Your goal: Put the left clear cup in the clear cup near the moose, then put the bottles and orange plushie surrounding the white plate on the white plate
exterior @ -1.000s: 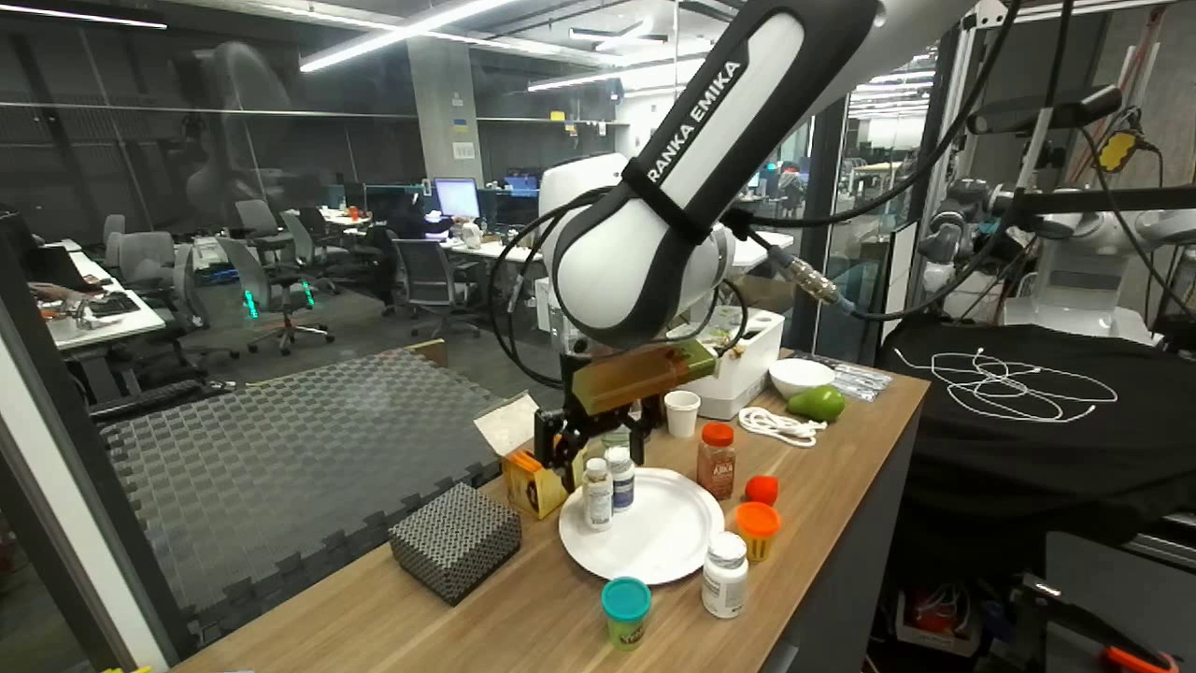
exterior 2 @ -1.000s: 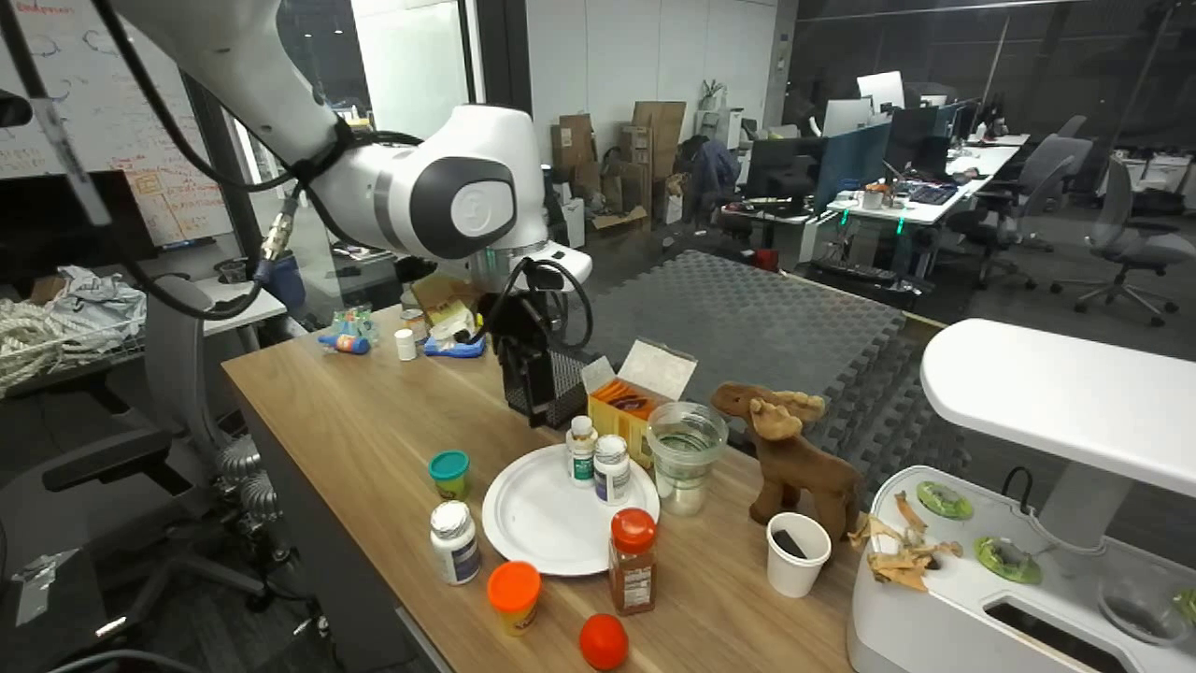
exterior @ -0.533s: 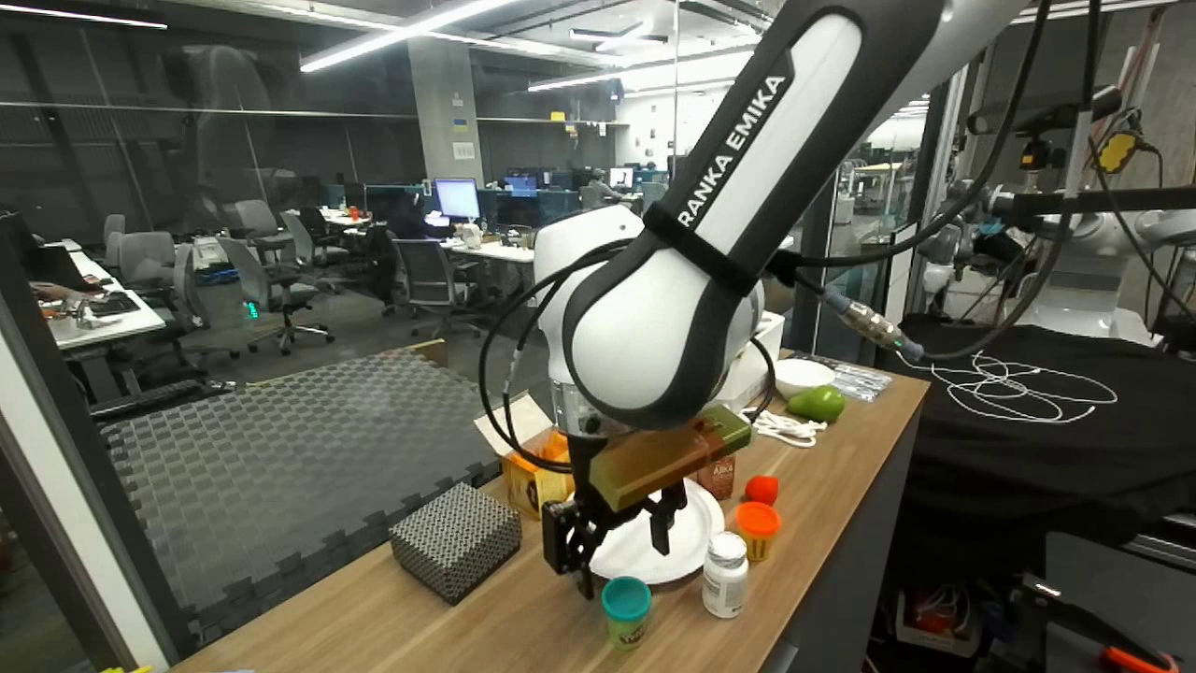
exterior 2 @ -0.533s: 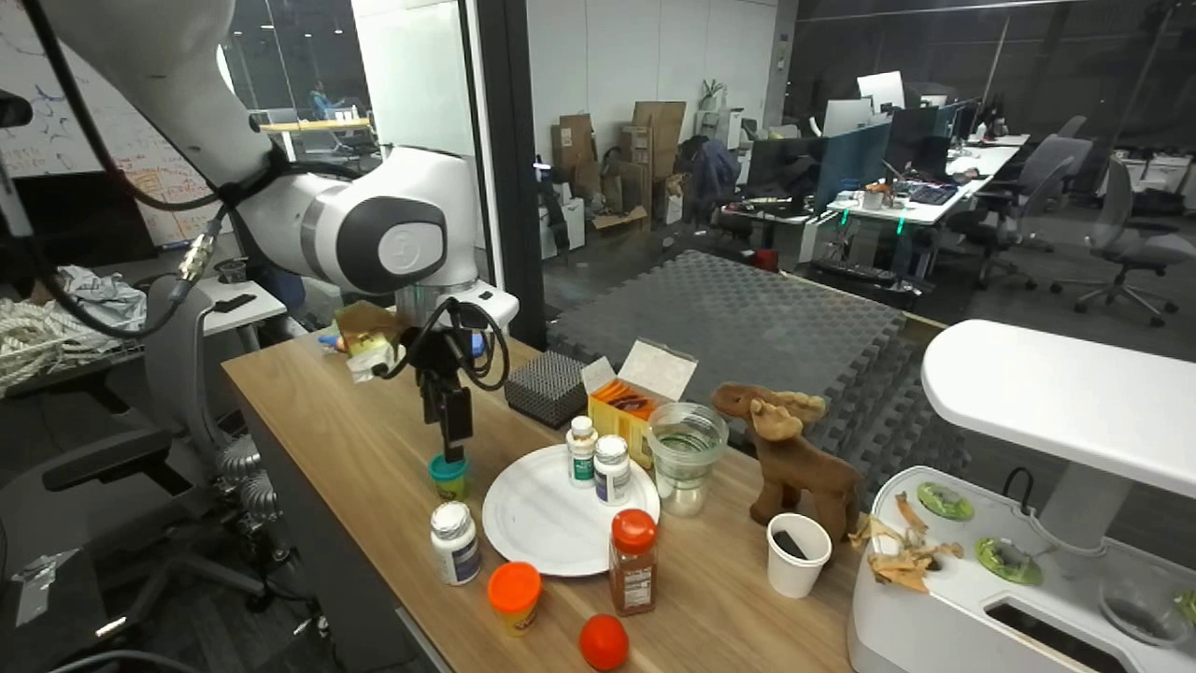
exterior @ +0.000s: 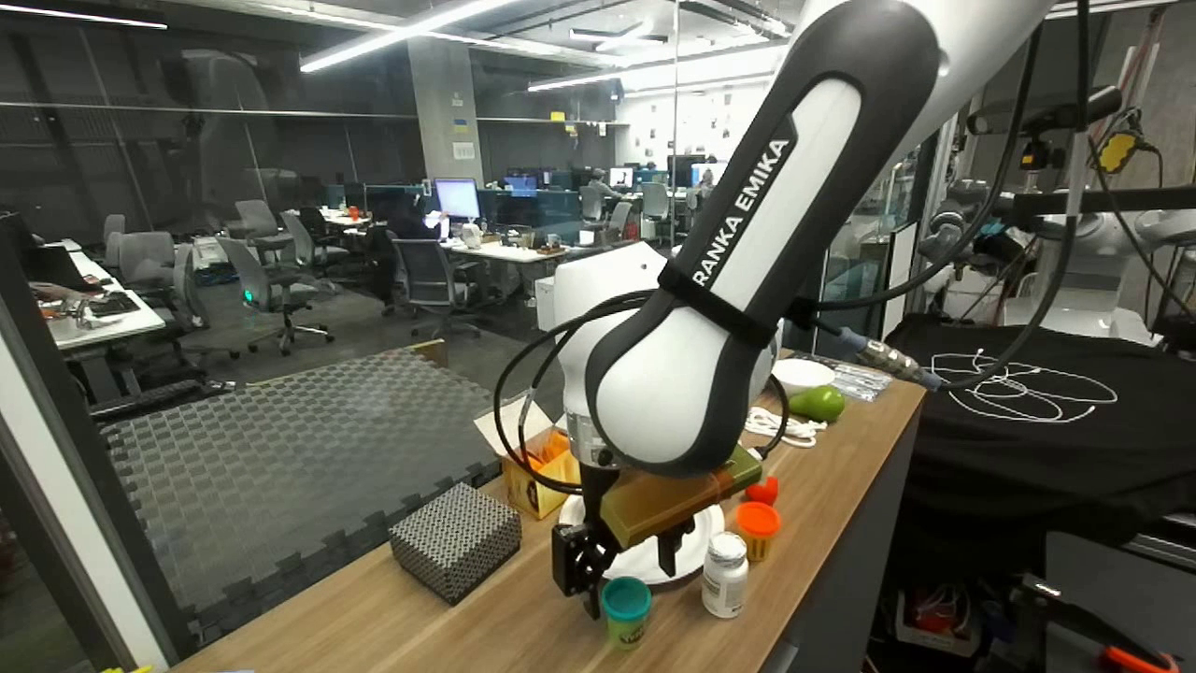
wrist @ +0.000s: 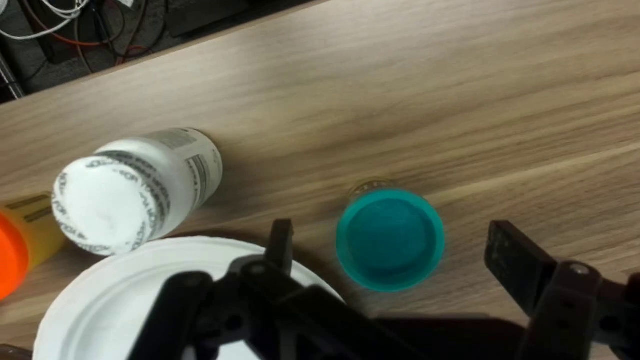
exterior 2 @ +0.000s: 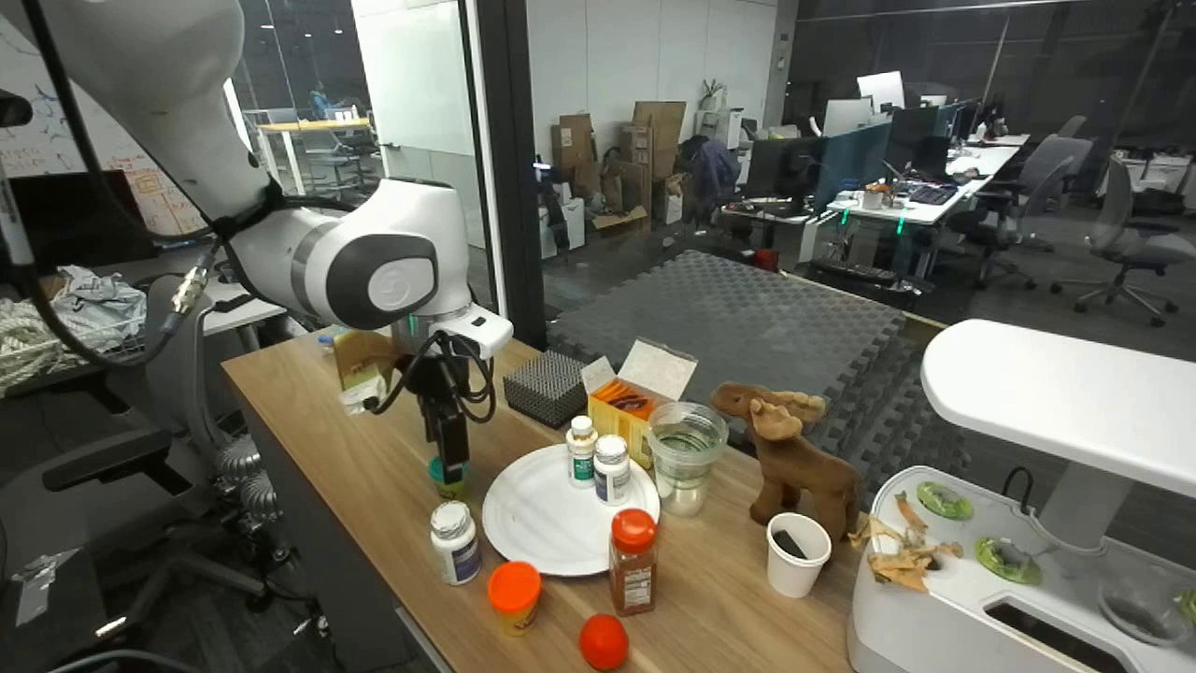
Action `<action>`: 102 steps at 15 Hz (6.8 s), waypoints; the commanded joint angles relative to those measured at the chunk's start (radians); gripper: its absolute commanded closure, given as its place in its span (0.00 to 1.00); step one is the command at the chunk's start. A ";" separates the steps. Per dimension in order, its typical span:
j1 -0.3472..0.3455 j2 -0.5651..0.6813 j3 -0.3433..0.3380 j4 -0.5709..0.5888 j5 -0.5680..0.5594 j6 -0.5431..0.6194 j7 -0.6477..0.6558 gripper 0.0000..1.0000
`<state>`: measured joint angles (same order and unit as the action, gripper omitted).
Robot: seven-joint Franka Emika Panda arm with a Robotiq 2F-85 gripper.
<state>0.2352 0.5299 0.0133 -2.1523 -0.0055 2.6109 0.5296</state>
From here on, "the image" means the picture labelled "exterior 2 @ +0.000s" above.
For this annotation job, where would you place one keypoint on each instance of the white pill bottle green label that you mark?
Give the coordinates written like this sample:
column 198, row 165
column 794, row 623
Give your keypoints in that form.
column 581, row 451

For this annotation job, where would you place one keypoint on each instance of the pile of light cloth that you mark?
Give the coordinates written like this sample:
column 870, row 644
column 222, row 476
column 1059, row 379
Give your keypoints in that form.
column 61, row 323

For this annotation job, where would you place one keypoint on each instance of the clear plastic cup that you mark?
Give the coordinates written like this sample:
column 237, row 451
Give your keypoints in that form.
column 688, row 425
column 684, row 498

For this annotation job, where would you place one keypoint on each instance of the stacked cardboard boxes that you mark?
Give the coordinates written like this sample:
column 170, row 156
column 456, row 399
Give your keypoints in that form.
column 647, row 143

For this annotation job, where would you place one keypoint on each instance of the black glass wall frame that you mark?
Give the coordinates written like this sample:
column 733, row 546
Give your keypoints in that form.
column 510, row 173

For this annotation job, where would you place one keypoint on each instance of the small white paper cup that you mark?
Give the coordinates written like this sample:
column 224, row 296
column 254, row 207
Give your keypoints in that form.
column 797, row 562

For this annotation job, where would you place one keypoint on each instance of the dark mesh office chair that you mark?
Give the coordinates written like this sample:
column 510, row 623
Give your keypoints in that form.
column 1143, row 245

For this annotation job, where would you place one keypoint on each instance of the grey patterned box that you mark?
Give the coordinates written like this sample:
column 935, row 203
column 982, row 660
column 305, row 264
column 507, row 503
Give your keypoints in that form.
column 545, row 391

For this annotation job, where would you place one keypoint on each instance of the white backed monitor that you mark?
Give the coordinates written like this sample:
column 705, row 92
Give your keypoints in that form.
column 882, row 92

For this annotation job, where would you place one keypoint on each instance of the grey foam floor mat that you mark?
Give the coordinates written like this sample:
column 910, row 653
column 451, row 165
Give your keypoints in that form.
column 748, row 318

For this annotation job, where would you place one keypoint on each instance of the grey swivel chair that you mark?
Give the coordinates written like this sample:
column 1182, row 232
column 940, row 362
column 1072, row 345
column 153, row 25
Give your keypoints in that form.
column 152, row 498

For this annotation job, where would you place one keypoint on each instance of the open yellow tea box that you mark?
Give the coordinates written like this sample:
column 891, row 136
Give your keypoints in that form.
column 623, row 410

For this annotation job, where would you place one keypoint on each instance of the spice bottle orange lid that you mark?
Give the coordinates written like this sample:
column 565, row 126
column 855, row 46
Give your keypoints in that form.
column 634, row 564

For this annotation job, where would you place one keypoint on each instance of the white paper plate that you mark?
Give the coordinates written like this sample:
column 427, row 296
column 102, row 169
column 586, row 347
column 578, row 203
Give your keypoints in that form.
column 548, row 526

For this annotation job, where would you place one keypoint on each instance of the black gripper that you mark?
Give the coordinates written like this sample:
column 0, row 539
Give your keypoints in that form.
column 445, row 392

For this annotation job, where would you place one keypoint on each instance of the white black Franka robot arm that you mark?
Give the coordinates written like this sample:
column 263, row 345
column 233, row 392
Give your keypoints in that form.
column 313, row 254

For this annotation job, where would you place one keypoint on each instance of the yellow bottle orange lid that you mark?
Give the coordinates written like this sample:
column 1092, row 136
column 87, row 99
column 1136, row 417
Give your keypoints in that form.
column 512, row 592

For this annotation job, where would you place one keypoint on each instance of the white indoor planter appliance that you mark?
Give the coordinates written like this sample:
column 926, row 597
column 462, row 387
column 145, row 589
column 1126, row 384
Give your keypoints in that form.
column 1072, row 399

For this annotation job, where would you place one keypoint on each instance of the brown moose toy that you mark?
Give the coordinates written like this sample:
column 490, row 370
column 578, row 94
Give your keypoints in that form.
column 797, row 472

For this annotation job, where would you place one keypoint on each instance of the office desk with monitors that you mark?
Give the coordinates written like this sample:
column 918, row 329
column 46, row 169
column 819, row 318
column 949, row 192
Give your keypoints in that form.
column 927, row 200

